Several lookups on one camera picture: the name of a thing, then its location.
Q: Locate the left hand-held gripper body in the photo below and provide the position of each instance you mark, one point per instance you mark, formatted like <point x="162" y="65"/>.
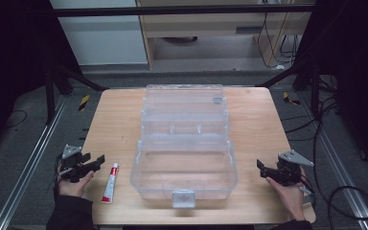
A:
<point x="73" y="166"/>

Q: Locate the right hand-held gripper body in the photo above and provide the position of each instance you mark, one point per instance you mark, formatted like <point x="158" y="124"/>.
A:
<point x="289" y="169"/>

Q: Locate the white and red ointment tube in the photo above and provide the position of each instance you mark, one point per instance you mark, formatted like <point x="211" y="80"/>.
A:
<point x="110" y="183"/>

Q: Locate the clear plastic storage box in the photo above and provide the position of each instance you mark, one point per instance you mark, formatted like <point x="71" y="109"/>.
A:
<point x="185" y="153"/>

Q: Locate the person's left hand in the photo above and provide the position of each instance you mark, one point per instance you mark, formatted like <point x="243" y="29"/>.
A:
<point x="74" y="187"/>

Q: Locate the person's right hand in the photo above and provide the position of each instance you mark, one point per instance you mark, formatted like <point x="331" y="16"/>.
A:
<point x="288" y="198"/>

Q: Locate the yellow and black floor tape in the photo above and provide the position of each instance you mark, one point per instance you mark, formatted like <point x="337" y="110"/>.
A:
<point x="84" y="102"/>

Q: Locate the black metal stand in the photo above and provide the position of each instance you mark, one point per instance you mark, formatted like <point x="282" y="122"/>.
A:
<point x="52" y="92"/>
<point x="310" y="83"/>

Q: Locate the black curtain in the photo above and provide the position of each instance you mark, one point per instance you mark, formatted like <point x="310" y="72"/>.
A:
<point x="9" y="64"/>
<point x="357" y="70"/>

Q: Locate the white cabinet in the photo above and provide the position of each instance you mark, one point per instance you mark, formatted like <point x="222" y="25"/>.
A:
<point x="105" y="35"/>

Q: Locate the wooden desk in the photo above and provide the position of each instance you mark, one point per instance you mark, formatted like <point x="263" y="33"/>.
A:
<point x="211" y="28"/>

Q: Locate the aluminium floor rail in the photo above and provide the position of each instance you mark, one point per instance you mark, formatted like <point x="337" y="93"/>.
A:
<point x="341" y="179"/>
<point x="28" y="166"/>

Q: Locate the black horizontal frame bar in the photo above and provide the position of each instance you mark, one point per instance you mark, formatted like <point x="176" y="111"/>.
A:
<point x="179" y="11"/>

